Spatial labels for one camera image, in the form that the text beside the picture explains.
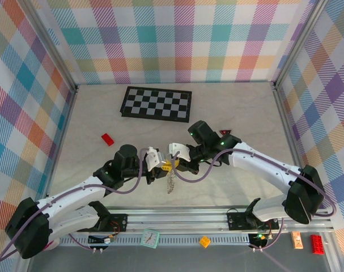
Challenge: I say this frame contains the metal keyring with chain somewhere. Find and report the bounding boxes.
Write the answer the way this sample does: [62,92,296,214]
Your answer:
[166,169,178,195]

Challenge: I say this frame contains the small red block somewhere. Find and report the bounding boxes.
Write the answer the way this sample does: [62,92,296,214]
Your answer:
[100,133,116,147]

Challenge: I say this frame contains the black grey checkerboard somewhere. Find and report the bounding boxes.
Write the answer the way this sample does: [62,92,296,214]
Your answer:
[120,86,193,124]

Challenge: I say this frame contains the teal square clock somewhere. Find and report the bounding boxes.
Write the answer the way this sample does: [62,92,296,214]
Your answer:
[140,228,160,249]

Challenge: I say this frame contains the wooden printed block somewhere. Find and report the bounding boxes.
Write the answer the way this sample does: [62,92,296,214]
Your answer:
[291,231,304,250]

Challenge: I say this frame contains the red toy brick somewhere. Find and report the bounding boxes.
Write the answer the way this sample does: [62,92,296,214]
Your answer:
[310,234,325,255]

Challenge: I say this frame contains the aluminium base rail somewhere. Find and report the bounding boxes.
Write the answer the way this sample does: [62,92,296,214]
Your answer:
[51,208,335,235]

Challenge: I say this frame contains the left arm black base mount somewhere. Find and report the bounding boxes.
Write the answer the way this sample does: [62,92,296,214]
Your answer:
[95,214,129,233]

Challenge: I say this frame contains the aluminium table side rail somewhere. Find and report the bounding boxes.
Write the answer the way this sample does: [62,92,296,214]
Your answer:
[273,84,314,207]
[43,87,79,205]

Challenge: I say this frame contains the slotted white cable duct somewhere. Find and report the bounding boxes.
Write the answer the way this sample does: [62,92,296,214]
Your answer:
[58,233,252,246]

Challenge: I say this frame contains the black connector bracket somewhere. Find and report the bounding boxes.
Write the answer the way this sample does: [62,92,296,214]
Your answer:
[87,232,117,253]
[247,231,276,253]

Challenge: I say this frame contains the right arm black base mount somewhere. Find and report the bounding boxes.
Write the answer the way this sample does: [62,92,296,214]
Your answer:
[227,208,280,231]

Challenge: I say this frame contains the aluminium frame corner post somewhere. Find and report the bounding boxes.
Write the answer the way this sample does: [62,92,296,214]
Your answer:
[26,0,79,93]
[273,0,327,90]

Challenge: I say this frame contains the aluminium frame front post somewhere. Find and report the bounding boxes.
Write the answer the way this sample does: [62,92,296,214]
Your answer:
[18,259,33,272]
[323,232,342,272]

